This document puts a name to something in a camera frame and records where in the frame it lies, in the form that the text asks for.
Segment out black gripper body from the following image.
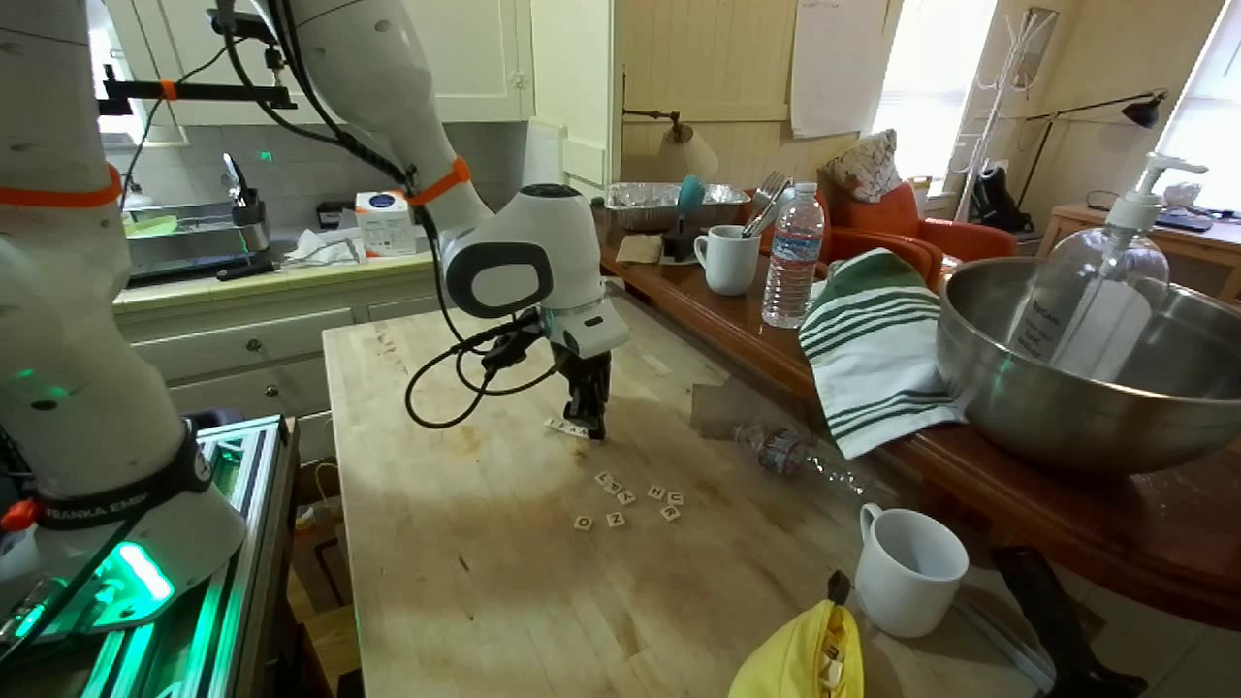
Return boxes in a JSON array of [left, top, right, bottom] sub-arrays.
[[553, 346, 616, 396]]

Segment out metal robot base stand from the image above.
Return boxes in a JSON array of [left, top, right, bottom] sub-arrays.
[[0, 411, 304, 698]]

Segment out brown paper sheet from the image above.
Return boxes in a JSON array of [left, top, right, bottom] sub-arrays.
[[608, 227, 667, 272]]

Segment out white ceramic mug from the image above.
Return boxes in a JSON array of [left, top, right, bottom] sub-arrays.
[[849, 498, 972, 643], [692, 221, 763, 302]]

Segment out aluminium foil tray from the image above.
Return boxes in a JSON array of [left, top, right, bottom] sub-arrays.
[[603, 179, 755, 221]]

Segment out crumpled clear plastic bottle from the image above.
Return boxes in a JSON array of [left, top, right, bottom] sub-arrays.
[[732, 422, 873, 505]]

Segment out clear plastic water bottle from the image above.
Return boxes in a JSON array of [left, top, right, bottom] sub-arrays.
[[755, 179, 829, 332]]

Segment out white shade lamp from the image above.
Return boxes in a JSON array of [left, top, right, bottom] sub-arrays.
[[621, 103, 727, 186]]

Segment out white round container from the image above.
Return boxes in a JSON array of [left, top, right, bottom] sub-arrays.
[[353, 186, 414, 258]]

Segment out green striped white towel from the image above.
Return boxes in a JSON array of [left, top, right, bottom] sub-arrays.
[[796, 243, 979, 465]]

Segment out white crumpled cloth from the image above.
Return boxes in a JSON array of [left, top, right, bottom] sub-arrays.
[[278, 221, 370, 272]]

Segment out yellow banana shaped dish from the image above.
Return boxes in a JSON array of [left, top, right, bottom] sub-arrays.
[[720, 571, 873, 698]]

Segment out white kitchen counter cabinet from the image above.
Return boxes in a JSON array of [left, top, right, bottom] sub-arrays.
[[96, 246, 449, 429]]

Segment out patterned cushion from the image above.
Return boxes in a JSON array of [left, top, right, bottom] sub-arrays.
[[824, 125, 909, 204]]

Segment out black kitchen faucet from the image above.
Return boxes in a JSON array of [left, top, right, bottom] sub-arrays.
[[215, 148, 282, 283]]

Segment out white paper sheet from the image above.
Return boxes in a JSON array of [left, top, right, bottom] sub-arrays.
[[789, 0, 901, 143]]

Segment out orange armchair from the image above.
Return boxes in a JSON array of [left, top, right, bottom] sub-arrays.
[[820, 179, 1029, 296]]

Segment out black boot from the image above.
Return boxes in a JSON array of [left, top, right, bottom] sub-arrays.
[[967, 157, 1041, 241]]

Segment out bright window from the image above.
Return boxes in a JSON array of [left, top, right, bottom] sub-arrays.
[[873, 0, 1003, 186], [1153, 0, 1241, 215]]

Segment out stainless steel mixing bowl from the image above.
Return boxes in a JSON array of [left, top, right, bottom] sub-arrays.
[[934, 252, 1241, 482]]

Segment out black stand leg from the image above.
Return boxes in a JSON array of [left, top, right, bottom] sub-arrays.
[[987, 537, 1153, 698]]

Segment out clear pump soap dispenser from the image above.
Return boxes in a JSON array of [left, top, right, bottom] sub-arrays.
[[1003, 148, 1213, 389]]

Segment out dark wooden side table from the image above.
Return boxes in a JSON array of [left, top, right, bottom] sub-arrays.
[[596, 190, 1241, 634]]

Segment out wooden desk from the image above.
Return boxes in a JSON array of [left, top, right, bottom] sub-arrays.
[[1036, 197, 1241, 302]]

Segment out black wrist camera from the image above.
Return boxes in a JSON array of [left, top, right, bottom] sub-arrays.
[[477, 314, 553, 378]]

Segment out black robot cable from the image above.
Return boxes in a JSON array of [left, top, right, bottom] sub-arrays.
[[210, 0, 577, 434]]

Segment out white wall cabinet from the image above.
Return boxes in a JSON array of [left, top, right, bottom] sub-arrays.
[[102, 0, 543, 130]]

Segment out black camera mount rod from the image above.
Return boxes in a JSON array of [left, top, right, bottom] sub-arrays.
[[96, 56, 304, 120]]

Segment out white wire rack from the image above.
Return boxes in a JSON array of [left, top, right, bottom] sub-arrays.
[[949, 5, 1064, 224]]

